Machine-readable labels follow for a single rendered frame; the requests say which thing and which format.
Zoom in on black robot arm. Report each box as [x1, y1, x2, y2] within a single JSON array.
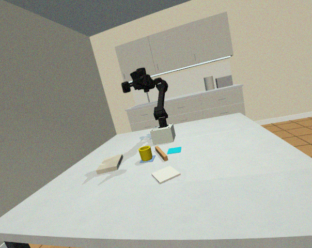
[[130, 68, 169, 128]]

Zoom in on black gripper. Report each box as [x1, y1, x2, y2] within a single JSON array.
[[121, 74, 152, 93]]

